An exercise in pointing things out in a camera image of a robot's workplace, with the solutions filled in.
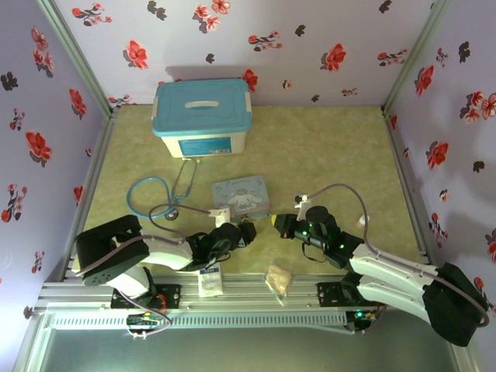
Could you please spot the aluminium frame post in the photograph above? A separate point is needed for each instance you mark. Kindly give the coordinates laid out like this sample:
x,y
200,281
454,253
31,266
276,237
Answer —
x,y
73,54
416,54

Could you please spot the blue stethoscope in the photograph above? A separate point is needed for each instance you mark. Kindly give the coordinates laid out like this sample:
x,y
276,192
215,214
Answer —
x,y
155,190

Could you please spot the clear bag of beige cotton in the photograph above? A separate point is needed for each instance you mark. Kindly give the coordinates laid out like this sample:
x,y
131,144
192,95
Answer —
x,y
278,281

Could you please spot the green circuit board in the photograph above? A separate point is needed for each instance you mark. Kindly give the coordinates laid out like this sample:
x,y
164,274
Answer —
x,y
364,315
141,320

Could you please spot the small white pink bottle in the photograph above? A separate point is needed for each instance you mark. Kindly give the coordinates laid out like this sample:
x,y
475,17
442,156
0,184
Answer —
x,y
361,221

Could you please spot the aluminium side rail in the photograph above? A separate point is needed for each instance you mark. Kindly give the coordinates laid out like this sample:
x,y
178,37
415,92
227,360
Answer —
x,y
93,182
408,186

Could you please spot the white gauze packet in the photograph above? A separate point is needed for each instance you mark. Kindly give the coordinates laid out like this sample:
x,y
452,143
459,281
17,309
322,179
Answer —
x,y
209,283

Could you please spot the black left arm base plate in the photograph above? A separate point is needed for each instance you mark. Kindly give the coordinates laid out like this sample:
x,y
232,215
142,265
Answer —
x,y
170,296

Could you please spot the blue cartoon dog tin box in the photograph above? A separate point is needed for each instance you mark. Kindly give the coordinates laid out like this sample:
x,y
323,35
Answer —
x,y
240,195

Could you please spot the white storage box blue lid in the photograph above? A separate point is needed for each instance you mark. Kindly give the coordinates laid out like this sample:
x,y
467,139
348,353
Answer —
x,y
201,112

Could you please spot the green left circuit board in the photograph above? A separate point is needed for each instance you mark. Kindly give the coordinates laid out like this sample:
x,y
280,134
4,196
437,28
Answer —
x,y
141,320

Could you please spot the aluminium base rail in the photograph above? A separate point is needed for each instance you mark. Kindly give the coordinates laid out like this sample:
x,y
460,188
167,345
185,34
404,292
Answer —
x,y
248,300

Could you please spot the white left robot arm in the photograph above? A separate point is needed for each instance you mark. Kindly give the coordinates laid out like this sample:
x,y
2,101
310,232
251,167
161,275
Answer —
x,y
166,255

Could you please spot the green right circuit board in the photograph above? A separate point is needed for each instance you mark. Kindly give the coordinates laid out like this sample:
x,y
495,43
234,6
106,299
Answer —
x,y
364,315

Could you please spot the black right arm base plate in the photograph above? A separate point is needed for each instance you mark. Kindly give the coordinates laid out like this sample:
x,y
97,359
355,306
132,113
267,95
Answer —
x,y
329,293

